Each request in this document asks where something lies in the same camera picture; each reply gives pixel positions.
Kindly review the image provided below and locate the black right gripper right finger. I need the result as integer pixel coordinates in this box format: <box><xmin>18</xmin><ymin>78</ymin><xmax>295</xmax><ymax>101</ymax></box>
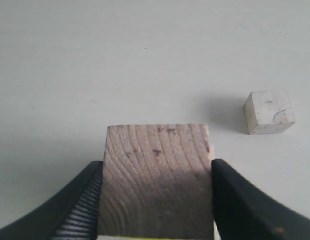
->
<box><xmin>211</xmin><ymin>159</ymin><xmax>310</xmax><ymax>240</ymax></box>

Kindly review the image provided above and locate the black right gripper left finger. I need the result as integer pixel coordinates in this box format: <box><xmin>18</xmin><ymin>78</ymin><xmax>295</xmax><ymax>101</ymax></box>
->
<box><xmin>0</xmin><ymin>161</ymin><xmax>104</xmax><ymax>240</ymax></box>

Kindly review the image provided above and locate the medium wooden cube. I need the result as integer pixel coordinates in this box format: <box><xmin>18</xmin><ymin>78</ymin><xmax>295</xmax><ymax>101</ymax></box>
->
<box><xmin>97</xmin><ymin>124</ymin><xmax>215</xmax><ymax>240</ymax></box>

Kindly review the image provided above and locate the small wooden cube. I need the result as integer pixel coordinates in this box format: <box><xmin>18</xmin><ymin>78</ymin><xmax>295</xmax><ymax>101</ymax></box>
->
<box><xmin>244</xmin><ymin>89</ymin><xmax>296</xmax><ymax>135</ymax></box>

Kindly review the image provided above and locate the yellow cube block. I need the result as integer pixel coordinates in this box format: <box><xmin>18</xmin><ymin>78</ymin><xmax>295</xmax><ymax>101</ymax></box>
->
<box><xmin>97</xmin><ymin>235</ymin><xmax>182</xmax><ymax>240</ymax></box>

